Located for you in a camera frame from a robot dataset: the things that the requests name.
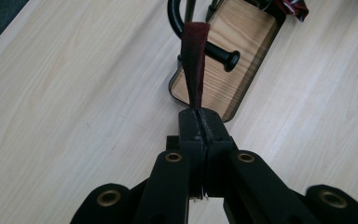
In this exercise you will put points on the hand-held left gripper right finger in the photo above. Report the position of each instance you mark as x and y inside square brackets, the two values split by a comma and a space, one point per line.
[219, 137]

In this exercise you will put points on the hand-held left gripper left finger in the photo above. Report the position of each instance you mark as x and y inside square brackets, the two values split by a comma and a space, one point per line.
[191, 133]

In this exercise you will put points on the black hook rack wooden base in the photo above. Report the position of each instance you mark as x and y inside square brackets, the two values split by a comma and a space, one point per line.
[245, 37]

